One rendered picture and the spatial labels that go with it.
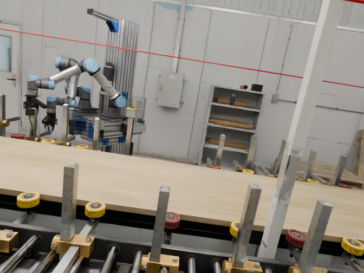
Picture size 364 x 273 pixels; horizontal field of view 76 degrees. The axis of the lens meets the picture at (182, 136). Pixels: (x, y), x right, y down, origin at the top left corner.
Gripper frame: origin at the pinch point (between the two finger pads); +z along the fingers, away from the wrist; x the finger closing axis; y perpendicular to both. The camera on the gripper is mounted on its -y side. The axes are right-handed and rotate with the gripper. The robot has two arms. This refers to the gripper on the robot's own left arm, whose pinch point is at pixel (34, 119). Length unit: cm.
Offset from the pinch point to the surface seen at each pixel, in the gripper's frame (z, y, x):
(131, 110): -22, -82, 14
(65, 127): -0.7, -31.6, 12.4
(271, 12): -191, -248, -243
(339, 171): 2, -255, 12
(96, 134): 1, -56, 12
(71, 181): -10, -87, 121
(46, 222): 22, -67, 100
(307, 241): 1, -171, 120
